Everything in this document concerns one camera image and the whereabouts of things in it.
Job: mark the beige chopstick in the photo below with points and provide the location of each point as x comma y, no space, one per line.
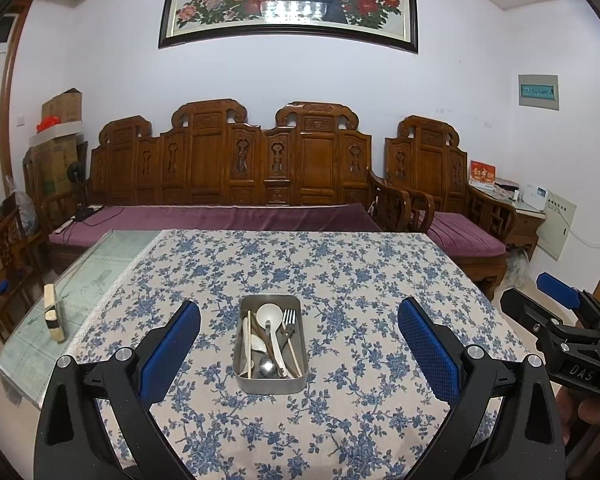
295,357
249,325

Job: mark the large cardboard box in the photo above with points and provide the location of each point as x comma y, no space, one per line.
55,167

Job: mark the white wall cabinet door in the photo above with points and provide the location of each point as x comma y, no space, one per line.
557,227

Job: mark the white box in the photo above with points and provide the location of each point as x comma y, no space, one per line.
507,187

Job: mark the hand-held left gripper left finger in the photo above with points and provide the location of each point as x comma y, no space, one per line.
172,350

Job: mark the carved wooden sofa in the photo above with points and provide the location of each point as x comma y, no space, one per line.
205,160

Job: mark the white plastic utensil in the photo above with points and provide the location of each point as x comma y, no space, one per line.
245,330

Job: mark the person's right hand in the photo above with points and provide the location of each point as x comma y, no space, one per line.
592,412

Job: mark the wooden side table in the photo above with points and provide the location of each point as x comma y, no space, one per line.
522,225

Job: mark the large white plastic ladle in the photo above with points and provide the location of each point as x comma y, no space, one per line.
269,316

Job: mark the small wooden block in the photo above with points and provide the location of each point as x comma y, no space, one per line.
54,315

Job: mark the round-backed wooden chair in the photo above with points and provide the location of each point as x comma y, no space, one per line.
10,240

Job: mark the purple armchair cushion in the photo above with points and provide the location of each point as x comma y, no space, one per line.
465,232

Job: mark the grey wall electrical panel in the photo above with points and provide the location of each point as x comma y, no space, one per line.
539,91

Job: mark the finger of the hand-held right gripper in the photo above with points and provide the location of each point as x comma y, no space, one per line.
557,287
525,310

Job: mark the clear plastic bag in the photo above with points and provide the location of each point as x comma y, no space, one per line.
22,210

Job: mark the white tabletop device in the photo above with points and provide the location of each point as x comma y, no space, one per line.
536,196

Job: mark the small cardboard box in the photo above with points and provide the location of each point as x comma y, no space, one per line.
62,105

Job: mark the red plastic item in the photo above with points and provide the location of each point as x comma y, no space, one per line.
47,124

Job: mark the red gift box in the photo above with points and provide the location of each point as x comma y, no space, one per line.
481,174

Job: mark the blue floral tablecloth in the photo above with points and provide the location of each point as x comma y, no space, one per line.
330,270

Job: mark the rectangular metal tray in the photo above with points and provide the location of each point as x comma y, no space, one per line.
270,385

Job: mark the purple sofa cushion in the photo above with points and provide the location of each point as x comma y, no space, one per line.
220,220

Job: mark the black standing fan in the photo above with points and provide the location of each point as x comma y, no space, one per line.
75,175

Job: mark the small white spoon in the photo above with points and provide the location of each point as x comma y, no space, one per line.
257,344

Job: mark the white plastic bag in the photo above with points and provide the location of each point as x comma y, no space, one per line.
517,265

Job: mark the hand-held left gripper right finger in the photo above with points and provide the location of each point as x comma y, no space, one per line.
427,350

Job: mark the large steel spoon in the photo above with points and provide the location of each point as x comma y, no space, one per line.
266,367

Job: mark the framed peacock flower painting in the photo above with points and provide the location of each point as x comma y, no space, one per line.
280,0

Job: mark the wooden door frame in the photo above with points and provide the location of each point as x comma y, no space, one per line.
15,85

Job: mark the carved wooden armchair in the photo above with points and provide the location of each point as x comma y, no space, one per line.
430,160

